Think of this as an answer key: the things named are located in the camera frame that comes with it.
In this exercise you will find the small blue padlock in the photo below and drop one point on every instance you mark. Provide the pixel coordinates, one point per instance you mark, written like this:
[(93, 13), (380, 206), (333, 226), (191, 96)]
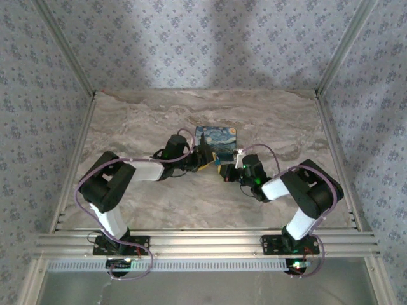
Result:
[(219, 161)]

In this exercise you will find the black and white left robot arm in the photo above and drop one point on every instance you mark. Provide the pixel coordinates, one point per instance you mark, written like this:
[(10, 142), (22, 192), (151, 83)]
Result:
[(108, 184)]

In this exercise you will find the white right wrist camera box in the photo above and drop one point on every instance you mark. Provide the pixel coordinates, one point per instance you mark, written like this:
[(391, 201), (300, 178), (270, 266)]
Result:
[(239, 158)]

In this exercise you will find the wide aluminium mounting rail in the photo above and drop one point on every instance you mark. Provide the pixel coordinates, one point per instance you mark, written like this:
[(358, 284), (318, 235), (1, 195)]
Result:
[(206, 243)]

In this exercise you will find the aluminium frame post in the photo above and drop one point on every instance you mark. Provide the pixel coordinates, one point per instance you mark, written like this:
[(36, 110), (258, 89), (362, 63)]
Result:
[(346, 44), (63, 44)]

